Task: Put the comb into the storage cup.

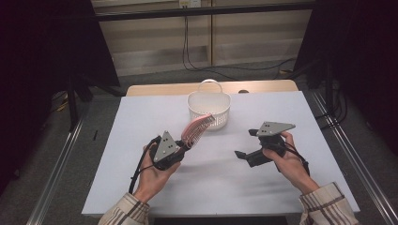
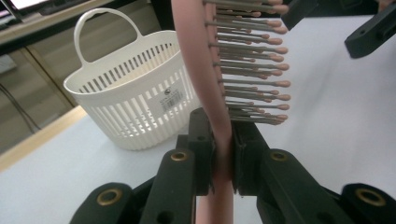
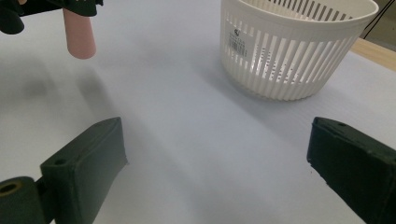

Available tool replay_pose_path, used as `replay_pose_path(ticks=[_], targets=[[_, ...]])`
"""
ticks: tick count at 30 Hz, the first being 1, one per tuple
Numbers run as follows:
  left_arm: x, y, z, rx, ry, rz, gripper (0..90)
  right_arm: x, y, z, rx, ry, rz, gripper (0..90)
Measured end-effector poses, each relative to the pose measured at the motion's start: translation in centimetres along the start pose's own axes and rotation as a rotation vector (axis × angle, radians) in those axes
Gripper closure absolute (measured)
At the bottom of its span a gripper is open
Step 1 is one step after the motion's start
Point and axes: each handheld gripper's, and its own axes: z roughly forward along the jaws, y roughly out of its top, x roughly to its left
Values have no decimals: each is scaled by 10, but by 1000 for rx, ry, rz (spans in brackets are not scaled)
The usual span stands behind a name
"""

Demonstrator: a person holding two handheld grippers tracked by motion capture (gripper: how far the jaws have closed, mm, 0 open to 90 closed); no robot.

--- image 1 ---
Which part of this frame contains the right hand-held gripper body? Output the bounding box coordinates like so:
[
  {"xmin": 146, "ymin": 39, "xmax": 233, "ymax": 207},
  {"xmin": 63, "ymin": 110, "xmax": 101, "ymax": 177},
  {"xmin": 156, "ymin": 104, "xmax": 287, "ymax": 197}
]
[{"xmin": 255, "ymin": 121, "xmax": 297, "ymax": 158}]

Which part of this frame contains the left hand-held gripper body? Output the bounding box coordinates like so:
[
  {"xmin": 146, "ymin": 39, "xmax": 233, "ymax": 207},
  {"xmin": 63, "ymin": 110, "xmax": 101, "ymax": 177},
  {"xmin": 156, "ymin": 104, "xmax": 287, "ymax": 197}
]
[{"xmin": 148, "ymin": 130, "xmax": 186, "ymax": 172}]

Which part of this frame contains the pink comb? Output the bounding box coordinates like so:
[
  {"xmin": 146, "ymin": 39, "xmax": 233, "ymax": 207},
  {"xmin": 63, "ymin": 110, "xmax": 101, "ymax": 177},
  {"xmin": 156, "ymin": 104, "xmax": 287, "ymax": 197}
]
[{"xmin": 180, "ymin": 112, "xmax": 216, "ymax": 148}]

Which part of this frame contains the white plastic basket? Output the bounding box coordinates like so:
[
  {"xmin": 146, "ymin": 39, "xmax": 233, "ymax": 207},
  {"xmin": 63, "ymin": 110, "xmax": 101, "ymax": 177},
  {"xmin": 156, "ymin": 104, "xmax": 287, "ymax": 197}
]
[{"xmin": 187, "ymin": 79, "xmax": 232, "ymax": 131}]

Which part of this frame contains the person's left hand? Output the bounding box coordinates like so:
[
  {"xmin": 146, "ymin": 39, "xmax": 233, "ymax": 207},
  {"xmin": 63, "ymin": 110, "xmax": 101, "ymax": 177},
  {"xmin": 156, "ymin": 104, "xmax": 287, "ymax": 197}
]
[{"xmin": 133, "ymin": 142, "xmax": 182, "ymax": 203}]

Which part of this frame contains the person's right hand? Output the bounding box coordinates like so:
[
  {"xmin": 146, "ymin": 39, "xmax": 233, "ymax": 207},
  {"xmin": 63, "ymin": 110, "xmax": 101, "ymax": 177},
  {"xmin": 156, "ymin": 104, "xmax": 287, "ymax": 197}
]
[{"xmin": 262, "ymin": 130, "xmax": 321, "ymax": 195}]

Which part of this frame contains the beige wooden table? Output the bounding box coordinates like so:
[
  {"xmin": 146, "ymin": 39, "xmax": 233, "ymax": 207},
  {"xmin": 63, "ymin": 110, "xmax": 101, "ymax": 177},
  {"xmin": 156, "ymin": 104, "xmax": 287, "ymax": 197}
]
[{"xmin": 126, "ymin": 79, "xmax": 299, "ymax": 98}]

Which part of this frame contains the black metal stand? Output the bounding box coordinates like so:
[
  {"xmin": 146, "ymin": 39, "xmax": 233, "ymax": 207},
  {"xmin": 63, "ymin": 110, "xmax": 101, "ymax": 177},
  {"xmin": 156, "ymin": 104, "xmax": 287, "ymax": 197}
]
[{"xmin": 66, "ymin": 73, "xmax": 95, "ymax": 133}]

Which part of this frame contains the black curtain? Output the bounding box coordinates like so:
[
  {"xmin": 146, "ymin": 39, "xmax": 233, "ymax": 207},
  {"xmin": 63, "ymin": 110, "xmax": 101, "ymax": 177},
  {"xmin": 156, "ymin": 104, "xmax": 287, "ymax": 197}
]
[
  {"xmin": 294, "ymin": 0, "xmax": 398, "ymax": 148},
  {"xmin": 0, "ymin": 0, "xmax": 122, "ymax": 191}
]

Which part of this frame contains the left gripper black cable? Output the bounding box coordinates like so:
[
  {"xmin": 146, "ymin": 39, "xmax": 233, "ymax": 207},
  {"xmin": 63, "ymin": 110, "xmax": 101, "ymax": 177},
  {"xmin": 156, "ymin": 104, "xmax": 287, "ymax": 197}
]
[{"xmin": 128, "ymin": 135, "xmax": 162, "ymax": 195}]

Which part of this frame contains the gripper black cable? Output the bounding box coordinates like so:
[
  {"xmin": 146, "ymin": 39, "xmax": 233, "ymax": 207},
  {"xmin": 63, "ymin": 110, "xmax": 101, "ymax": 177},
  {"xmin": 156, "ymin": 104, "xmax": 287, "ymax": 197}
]
[
  {"xmin": 128, "ymin": 135, "xmax": 162, "ymax": 195},
  {"xmin": 283, "ymin": 142, "xmax": 312, "ymax": 176}
]

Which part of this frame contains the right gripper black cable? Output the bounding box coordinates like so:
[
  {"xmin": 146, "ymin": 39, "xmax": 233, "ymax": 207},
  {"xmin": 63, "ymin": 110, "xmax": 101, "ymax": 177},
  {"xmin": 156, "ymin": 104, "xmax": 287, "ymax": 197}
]
[{"xmin": 283, "ymin": 142, "xmax": 312, "ymax": 176}]

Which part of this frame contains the bundle of black floor cables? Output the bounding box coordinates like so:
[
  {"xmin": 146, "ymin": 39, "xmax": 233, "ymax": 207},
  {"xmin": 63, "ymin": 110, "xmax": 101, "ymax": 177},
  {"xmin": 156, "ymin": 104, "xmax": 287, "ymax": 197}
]
[{"xmin": 314, "ymin": 79, "xmax": 349, "ymax": 129}]

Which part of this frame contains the metal floor rail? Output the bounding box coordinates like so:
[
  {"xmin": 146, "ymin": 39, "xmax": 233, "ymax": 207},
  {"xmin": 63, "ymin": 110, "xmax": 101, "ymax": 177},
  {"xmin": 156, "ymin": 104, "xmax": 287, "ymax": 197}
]
[
  {"xmin": 25, "ymin": 113, "xmax": 86, "ymax": 225},
  {"xmin": 313, "ymin": 91, "xmax": 398, "ymax": 225}
]

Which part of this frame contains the black power cable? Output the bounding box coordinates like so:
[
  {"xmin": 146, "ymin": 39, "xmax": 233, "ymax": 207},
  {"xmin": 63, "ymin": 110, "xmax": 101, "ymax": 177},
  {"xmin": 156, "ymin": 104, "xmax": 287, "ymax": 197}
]
[
  {"xmin": 182, "ymin": 7, "xmax": 238, "ymax": 82},
  {"xmin": 185, "ymin": 7, "xmax": 296, "ymax": 72}
]

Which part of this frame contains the white wall socket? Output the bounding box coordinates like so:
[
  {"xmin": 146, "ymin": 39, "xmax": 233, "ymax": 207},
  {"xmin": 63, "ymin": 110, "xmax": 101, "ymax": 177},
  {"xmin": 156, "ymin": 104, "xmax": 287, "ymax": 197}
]
[{"xmin": 178, "ymin": 0, "xmax": 202, "ymax": 8}]

